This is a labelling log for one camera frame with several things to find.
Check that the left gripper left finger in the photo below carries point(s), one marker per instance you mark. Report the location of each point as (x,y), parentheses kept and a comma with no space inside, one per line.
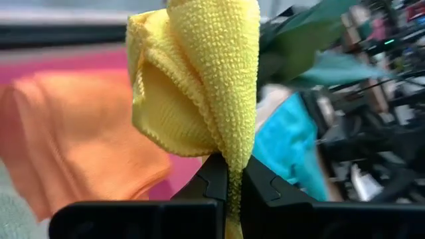
(149,220)

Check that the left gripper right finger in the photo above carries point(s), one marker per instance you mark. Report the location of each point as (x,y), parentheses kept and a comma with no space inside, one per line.
(299,220)

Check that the teal microfiber towel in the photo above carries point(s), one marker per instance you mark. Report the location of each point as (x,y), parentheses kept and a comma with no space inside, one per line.
(289,142)

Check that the orange microfiber towel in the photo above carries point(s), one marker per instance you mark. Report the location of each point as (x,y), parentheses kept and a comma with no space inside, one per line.
(73,132)

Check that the green microfiber towel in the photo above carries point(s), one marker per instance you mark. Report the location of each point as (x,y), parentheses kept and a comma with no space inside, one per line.
(16,212)

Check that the yellow microfiber towel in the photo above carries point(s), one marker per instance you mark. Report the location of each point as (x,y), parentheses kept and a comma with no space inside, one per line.
(206,83)

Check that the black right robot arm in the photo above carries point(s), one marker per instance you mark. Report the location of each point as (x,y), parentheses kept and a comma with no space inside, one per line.
(391,146)

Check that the green snake plant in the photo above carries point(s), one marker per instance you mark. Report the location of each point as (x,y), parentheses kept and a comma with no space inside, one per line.
(299,43)

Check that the pink plastic bin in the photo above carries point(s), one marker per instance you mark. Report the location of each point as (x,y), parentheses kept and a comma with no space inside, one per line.
(66,61)

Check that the black aluminium table frame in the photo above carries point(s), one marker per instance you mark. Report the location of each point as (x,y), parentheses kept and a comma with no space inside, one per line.
(50,36)

